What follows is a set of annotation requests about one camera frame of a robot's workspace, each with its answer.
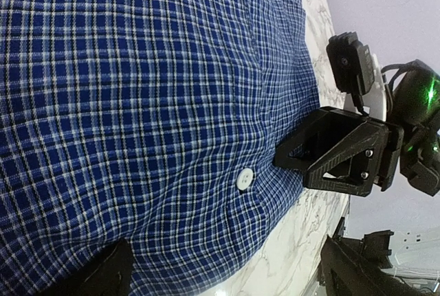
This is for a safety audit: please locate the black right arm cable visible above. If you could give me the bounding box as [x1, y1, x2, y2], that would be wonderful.
[350, 62, 420, 117]

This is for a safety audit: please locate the blue checked shirt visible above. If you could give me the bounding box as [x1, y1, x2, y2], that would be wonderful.
[1, 0, 319, 295]

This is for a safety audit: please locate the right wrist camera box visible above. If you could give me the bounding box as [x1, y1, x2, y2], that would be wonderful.
[326, 32, 374, 95]

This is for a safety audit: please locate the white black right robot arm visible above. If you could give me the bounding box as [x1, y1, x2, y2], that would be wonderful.
[273, 60, 439, 196]

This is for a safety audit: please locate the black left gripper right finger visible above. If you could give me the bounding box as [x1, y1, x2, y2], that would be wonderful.
[320, 237, 422, 296]

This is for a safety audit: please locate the aluminium front frame rail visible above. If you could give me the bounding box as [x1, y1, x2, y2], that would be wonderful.
[319, 216, 440, 296]

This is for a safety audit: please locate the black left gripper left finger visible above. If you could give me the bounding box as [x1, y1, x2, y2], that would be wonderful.
[39, 239, 133, 296]

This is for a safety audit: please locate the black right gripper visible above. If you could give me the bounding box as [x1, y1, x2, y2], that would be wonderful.
[273, 106, 439, 196]

